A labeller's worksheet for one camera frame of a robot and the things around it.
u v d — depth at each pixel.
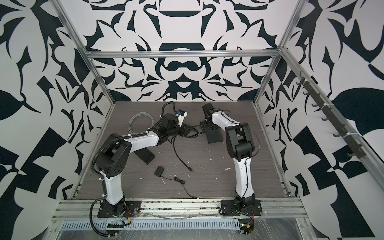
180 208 0.76
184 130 0.83
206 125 0.93
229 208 0.74
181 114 0.83
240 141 0.59
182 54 0.92
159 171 0.86
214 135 1.02
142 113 1.11
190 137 0.98
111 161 0.50
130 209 0.74
